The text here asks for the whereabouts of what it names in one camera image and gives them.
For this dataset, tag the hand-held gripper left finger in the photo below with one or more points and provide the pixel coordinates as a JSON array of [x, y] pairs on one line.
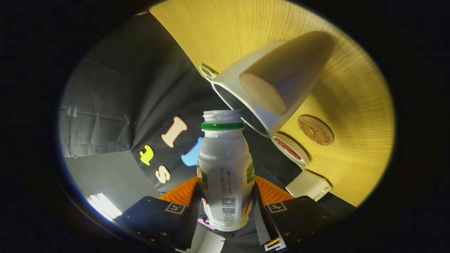
[[193, 218]]

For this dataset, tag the black backdrop cloth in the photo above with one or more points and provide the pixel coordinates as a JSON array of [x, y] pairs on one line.
[[123, 88]]

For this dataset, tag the round beige plate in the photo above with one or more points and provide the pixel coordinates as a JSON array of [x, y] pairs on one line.
[[299, 160]]

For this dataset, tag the white juice bottle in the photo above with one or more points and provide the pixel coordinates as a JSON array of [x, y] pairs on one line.
[[225, 158]]

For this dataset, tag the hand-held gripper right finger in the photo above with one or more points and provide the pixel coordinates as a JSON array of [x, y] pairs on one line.
[[259, 218]]

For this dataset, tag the red sausage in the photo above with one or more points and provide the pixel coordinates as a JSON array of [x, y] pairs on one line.
[[288, 148]]

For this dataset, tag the white divided dish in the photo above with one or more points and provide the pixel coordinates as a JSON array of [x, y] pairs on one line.
[[207, 72]]

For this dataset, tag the wooden table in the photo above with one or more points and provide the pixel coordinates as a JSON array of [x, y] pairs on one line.
[[351, 105]]

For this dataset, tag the round cork coaster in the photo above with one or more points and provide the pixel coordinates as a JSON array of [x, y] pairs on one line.
[[315, 130]]

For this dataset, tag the cream toaster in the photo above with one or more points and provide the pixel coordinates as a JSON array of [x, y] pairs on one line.
[[307, 185]]

